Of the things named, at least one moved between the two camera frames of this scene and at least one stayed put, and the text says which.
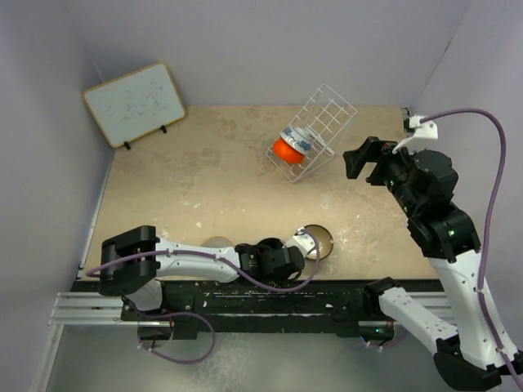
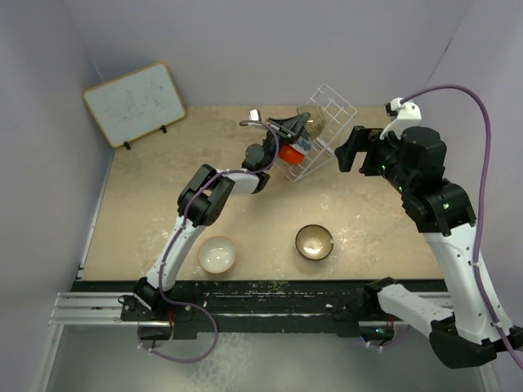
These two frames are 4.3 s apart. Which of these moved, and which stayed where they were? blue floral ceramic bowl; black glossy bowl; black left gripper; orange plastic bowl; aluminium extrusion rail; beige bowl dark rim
Moved: black glossy bowl; black left gripper
Stayed: blue floral ceramic bowl; aluminium extrusion rail; beige bowl dark rim; orange plastic bowl
